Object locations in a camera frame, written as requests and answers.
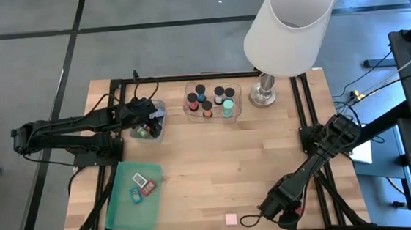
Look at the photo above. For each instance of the blue sand hourglass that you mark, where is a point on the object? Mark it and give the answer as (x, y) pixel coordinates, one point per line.
(200, 97)

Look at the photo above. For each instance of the purple sand hourglass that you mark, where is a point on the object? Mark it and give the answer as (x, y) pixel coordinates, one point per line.
(229, 92)

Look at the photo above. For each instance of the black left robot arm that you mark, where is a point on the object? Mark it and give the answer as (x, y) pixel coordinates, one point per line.
(64, 141)

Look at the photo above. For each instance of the clear plastic bin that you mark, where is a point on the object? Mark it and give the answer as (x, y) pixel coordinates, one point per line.
(239, 105)

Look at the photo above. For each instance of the dark desk foot bar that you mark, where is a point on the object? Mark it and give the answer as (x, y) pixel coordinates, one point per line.
(378, 63)

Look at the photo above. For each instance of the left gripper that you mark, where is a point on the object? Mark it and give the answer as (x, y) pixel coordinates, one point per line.
(141, 112)

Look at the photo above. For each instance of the pink wall charger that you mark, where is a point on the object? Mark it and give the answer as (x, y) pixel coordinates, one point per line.
(231, 219)

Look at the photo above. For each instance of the orange sand hourglass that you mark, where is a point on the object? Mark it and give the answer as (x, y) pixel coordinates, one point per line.
(207, 112)

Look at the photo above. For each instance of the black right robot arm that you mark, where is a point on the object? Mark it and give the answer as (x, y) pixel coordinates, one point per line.
(315, 161)

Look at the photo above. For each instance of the black aluminium table frame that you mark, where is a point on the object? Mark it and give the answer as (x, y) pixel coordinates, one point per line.
(188, 77)

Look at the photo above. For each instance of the red sand hourglass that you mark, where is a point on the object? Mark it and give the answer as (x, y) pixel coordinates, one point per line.
(193, 103)

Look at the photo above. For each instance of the green wall charger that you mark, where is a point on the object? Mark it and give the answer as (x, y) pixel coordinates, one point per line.
(141, 132)

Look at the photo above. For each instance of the white flat box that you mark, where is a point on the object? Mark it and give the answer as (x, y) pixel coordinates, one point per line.
(363, 153)

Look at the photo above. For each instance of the white sand hourglass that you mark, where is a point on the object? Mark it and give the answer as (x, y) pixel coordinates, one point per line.
(219, 99)

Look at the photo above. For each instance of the red digital clock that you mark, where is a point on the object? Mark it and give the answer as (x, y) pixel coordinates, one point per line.
(148, 188)

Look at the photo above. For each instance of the white digital clock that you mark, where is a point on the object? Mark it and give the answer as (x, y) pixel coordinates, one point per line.
(139, 179)

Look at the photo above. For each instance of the teal digital clock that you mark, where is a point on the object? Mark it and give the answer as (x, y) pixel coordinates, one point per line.
(136, 195)

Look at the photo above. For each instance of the yellow plug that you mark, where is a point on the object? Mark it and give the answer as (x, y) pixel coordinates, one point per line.
(357, 95)

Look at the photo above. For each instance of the large mint green hourglass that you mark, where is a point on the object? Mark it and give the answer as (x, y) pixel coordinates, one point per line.
(228, 109)

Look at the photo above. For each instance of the lavender blue wall charger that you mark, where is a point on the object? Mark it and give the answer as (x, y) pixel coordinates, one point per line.
(159, 114)

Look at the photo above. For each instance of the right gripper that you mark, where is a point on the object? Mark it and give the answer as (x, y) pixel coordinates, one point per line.
(280, 202)

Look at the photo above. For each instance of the green translucent plastic tray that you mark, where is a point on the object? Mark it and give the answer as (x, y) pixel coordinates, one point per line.
(125, 217)

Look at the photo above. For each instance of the pale grey plastic bin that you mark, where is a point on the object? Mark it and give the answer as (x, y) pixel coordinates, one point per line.
(133, 134)

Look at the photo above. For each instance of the silver table lamp white shade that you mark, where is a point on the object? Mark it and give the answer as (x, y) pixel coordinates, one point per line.
(287, 38)

